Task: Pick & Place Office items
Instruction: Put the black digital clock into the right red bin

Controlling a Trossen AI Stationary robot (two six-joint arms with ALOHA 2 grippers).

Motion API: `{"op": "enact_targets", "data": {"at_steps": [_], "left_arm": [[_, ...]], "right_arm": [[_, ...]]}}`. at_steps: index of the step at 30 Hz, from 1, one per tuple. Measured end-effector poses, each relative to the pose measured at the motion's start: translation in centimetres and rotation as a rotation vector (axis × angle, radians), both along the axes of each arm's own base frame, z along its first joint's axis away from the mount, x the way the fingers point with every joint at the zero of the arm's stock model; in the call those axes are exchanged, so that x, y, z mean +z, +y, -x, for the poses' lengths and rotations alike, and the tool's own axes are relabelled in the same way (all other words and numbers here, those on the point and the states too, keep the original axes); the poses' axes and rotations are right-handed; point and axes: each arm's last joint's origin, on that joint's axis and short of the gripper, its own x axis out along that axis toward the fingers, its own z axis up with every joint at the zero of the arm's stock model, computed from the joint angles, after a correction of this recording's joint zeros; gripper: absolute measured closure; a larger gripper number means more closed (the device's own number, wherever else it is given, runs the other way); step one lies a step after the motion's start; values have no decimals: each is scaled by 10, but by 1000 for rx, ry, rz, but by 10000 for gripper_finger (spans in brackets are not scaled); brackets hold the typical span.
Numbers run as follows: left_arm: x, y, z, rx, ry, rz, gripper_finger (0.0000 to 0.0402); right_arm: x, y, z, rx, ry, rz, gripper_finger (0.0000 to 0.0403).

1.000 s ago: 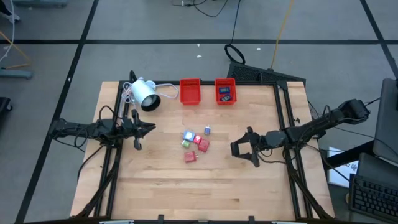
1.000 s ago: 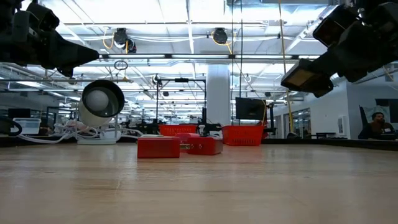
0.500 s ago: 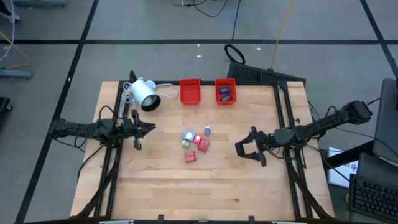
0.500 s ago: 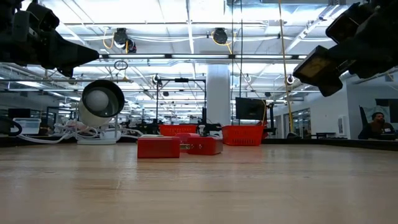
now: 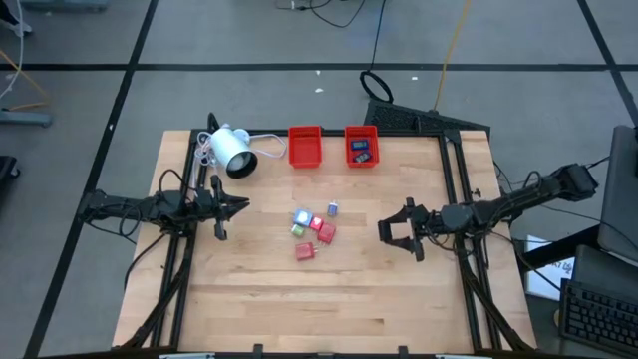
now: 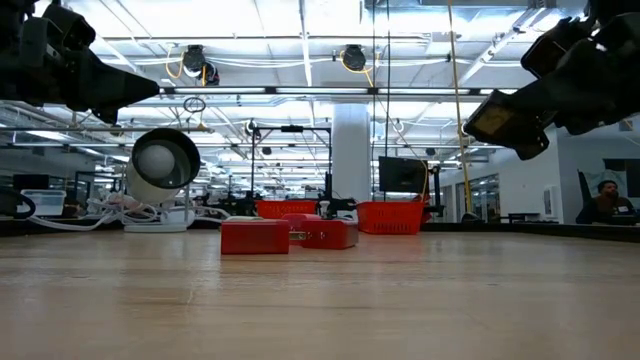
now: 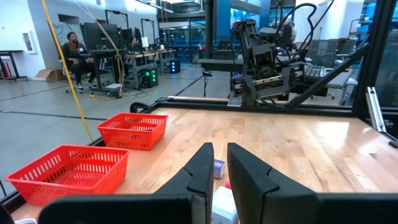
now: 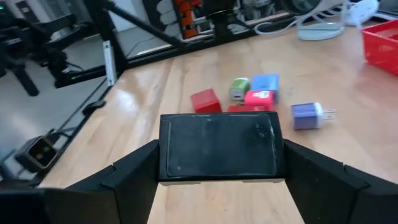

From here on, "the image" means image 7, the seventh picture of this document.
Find light blue wall charger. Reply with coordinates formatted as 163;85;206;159
211;185;239;224

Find red plastic mesh basket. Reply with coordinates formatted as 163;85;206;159
96;112;169;151
4;144;131;206

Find wooden top work table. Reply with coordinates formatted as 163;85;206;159
124;49;177;90

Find person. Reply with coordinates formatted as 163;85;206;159
58;32;98;93
280;21;298;52
129;36;141;53

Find thin yellow cable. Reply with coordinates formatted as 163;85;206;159
71;0;125;101

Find cardboard box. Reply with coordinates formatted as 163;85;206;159
34;68;67;83

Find computer tower green lights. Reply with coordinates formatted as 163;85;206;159
141;67;159;89

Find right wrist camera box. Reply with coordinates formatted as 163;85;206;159
252;43;277;68

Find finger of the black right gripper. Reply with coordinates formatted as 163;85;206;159
281;62;305;90
241;75;259;98

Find large display screen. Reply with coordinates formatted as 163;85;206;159
214;0;271;38

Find white wall box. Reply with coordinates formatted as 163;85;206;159
22;30;37;54

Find silver aluminium bracket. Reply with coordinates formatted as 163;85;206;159
366;86;387;133

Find computer tower blue lights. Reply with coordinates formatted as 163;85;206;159
169;58;182;74

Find black cable with loop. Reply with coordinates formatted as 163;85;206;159
129;101;150;114

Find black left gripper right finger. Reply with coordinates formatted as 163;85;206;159
226;142;321;224

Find black monitor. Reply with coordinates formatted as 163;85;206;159
83;22;121;50

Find black aluminium table frame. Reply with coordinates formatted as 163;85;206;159
0;0;398;215

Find black desk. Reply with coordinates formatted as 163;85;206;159
198;57;358;97

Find dark office desk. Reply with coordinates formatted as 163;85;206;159
88;49;125;94

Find black keyboard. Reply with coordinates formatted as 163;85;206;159
303;63;328;78

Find black side table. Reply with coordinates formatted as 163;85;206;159
0;49;28;82

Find grey floor box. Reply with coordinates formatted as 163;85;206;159
105;83;122;94

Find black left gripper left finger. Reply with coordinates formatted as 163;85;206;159
154;142;215;224

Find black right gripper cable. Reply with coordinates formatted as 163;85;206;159
275;2;318;60

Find thick yellow cable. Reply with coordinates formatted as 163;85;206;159
41;0;95;142

